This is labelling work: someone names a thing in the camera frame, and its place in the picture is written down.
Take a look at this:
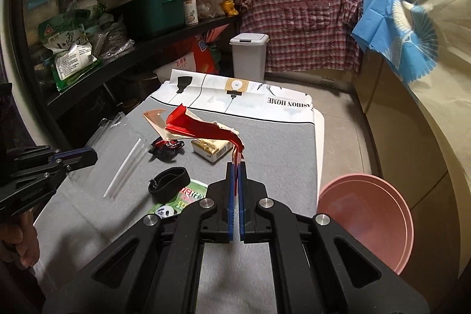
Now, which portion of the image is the clear plastic straw sleeve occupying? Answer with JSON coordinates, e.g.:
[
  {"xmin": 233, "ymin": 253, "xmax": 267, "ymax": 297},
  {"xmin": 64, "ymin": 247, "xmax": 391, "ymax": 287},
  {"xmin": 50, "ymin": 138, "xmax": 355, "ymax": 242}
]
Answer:
[{"xmin": 69, "ymin": 112, "xmax": 146, "ymax": 199}]

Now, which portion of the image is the red white snack wrapper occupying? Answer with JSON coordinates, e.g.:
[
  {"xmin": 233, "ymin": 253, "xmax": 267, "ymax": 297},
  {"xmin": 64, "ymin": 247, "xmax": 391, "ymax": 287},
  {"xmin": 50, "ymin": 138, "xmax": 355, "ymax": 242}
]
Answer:
[{"xmin": 143, "ymin": 104, "xmax": 245, "ymax": 164}]

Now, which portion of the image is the white lidded trash bin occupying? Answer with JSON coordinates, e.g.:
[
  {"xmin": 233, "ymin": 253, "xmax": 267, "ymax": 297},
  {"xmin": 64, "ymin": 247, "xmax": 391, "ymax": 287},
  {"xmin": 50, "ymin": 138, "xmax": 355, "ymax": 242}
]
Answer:
[{"xmin": 230, "ymin": 33, "xmax": 269, "ymax": 82}]

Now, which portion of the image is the left hand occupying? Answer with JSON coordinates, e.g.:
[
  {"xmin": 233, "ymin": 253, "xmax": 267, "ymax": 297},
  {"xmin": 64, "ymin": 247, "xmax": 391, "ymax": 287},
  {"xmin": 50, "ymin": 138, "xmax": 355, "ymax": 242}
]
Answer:
[{"xmin": 1, "ymin": 210, "xmax": 40, "ymax": 269}]

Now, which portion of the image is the pink plastic bucket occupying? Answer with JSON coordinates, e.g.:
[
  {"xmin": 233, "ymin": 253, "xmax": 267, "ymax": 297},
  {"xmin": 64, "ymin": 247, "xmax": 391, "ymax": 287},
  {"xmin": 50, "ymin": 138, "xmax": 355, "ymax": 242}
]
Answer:
[{"xmin": 317, "ymin": 173, "xmax": 414, "ymax": 274}]

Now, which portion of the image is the grey table mat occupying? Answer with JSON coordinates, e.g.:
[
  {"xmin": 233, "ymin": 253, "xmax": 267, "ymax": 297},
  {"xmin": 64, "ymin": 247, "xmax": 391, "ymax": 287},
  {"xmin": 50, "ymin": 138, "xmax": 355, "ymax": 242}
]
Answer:
[{"xmin": 34, "ymin": 110, "xmax": 318, "ymax": 313}]

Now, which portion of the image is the black elastic band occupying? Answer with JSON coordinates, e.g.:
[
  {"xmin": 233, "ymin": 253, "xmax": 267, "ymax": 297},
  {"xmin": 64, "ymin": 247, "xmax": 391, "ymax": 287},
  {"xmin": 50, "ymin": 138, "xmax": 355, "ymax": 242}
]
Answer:
[{"xmin": 148, "ymin": 167, "xmax": 191, "ymax": 203}]

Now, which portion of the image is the green panda snack packet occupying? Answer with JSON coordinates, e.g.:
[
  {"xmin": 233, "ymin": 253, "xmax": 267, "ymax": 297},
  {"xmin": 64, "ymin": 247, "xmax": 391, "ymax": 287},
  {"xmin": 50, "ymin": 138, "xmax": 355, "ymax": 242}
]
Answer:
[{"xmin": 148, "ymin": 179, "xmax": 208, "ymax": 218}]

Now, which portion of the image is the black red crumpled wrapper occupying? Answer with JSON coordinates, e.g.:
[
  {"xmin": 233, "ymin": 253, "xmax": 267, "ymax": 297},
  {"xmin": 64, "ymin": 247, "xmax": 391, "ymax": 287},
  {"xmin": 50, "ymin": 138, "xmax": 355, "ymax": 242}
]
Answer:
[{"xmin": 148, "ymin": 136, "xmax": 184, "ymax": 162}]

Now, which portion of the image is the green white food bag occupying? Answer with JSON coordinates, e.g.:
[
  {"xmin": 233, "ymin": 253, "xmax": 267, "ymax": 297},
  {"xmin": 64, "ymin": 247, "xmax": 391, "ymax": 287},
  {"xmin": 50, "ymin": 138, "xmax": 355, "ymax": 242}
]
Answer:
[{"xmin": 37, "ymin": 0, "xmax": 105, "ymax": 92}]

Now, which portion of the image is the black metal shelf rack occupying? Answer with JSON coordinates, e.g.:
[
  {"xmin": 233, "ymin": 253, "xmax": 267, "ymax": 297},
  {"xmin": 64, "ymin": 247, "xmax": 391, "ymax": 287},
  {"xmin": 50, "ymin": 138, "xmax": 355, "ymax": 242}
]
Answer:
[{"xmin": 1, "ymin": 0, "xmax": 240, "ymax": 150}]

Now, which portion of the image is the teal storage box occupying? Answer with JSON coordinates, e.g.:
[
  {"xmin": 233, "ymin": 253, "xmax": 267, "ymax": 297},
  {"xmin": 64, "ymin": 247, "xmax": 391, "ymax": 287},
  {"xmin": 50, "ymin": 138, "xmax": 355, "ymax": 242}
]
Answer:
[{"xmin": 118, "ymin": 0, "xmax": 185, "ymax": 35}]

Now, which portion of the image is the white label jar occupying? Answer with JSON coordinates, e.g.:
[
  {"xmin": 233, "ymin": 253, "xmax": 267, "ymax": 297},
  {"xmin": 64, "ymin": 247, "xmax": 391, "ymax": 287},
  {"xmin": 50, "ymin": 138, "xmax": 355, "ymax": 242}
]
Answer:
[{"xmin": 184, "ymin": 0, "xmax": 199, "ymax": 26}]

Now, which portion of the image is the white printed vacuum bag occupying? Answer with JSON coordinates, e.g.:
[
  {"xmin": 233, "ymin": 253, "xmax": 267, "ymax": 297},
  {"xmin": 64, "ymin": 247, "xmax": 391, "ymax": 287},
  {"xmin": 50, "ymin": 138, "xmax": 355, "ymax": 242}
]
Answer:
[{"xmin": 151, "ymin": 69, "xmax": 325, "ymax": 186}]

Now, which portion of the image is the red plaid shirt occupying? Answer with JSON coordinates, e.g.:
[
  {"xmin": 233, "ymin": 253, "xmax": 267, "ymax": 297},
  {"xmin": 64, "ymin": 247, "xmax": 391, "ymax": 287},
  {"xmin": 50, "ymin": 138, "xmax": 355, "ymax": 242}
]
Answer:
[{"xmin": 237, "ymin": 0, "xmax": 363, "ymax": 73}]

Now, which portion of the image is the blue cream patterned cloth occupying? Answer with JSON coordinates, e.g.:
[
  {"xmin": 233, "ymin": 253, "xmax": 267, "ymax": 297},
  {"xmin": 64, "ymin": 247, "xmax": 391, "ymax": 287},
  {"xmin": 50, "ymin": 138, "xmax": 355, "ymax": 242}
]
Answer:
[{"xmin": 352, "ymin": 0, "xmax": 470, "ymax": 179}]

